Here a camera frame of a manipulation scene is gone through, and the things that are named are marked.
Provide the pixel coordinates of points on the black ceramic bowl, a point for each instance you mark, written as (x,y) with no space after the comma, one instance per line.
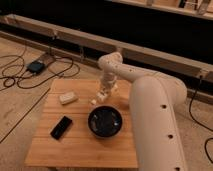
(105,121)

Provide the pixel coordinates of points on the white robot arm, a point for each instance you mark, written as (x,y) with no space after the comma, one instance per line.
(152,99)

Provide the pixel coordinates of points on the wooden wall rail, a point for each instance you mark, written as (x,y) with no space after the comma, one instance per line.
(173,63)

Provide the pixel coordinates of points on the blue power adapter box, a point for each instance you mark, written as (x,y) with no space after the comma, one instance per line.
(35,67)

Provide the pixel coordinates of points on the white rectangular sponge block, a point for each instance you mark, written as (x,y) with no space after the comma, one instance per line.
(68,97)

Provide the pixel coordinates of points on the wooden table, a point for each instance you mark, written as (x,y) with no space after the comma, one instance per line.
(78,147)

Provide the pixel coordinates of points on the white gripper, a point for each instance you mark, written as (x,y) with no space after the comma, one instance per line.
(107,85)

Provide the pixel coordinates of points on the small white block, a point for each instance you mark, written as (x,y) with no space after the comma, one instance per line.
(93,102)

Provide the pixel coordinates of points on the black rectangular remote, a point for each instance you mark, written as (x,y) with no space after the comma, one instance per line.
(61,127)

